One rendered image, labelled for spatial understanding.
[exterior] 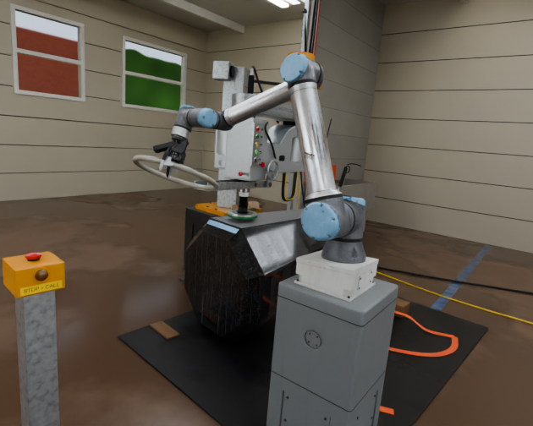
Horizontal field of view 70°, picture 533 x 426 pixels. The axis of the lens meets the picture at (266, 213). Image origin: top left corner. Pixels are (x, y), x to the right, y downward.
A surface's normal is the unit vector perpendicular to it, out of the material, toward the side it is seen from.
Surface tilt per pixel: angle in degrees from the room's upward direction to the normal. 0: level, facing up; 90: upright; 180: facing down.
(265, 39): 90
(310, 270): 90
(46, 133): 90
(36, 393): 90
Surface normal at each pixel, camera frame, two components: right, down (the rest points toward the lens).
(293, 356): -0.61, 0.11
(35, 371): 0.73, 0.18
